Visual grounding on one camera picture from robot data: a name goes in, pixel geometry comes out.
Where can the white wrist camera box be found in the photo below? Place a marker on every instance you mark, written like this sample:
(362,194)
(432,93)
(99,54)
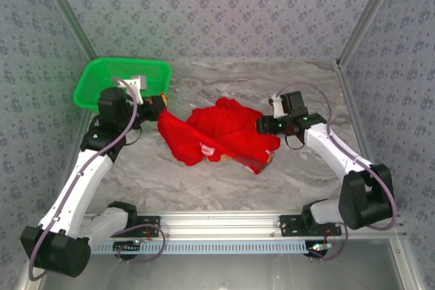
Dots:
(278,108)
(134,83)

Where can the green plastic mesh basket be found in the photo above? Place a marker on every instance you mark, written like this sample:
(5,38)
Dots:
(102,76)

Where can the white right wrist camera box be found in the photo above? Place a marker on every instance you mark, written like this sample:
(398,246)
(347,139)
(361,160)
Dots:
(278,108)

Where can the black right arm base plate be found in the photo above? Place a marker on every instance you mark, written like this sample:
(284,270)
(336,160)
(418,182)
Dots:
(289,227)

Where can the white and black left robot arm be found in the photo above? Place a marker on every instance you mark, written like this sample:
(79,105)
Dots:
(78,188)

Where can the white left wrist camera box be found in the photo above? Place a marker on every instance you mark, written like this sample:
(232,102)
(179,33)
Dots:
(134,83)

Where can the aluminium frame leg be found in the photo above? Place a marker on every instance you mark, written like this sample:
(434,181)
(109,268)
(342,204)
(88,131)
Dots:
(405,263)

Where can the aluminium mounting rail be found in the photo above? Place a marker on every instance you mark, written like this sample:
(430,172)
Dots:
(217,225)

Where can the metal lower shelf panel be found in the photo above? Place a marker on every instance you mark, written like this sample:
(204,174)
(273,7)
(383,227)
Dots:
(217,273)

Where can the aluminium frame post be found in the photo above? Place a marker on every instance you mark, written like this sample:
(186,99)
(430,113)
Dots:
(69,15)
(367,15)

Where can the red t-shirt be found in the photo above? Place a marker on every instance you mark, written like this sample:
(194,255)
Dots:
(224,123)

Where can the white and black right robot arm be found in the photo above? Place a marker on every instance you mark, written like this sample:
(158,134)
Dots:
(333,150)

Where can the small black controller board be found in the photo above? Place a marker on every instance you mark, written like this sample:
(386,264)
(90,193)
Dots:
(317,247)
(127,247)

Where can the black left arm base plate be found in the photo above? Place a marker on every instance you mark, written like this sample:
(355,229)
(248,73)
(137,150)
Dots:
(151,220)

